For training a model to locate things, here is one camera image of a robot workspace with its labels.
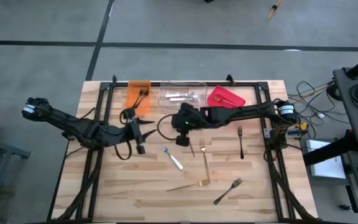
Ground yellow black floor tool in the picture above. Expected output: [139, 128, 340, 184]
[267, 0, 284, 21]

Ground grey equipment cart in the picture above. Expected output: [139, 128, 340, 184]
[333, 67, 358, 224]

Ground red plastic bin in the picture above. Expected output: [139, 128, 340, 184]
[206, 85, 247, 110]

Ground yellow floor cable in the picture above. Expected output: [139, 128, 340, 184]
[290, 83, 335, 106]

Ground black diagonal beam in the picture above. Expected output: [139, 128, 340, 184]
[302, 129, 358, 167]

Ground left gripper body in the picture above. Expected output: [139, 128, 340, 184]
[121, 108, 143, 147]

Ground orange plastic bin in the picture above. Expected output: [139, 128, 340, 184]
[125, 80, 152, 115]

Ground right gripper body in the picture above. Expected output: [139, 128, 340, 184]
[171, 102, 200, 138]

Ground black floor cables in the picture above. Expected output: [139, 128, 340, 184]
[287, 80, 338, 122]

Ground white box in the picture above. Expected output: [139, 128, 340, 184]
[305, 139, 347, 180]

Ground grey side table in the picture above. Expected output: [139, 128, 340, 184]
[0, 133, 31, 223]

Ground small black floor object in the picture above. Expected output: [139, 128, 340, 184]
[339, 203, 354, 214]

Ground clear plastic bin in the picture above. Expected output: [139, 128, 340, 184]
[157, 80, 208, 116]

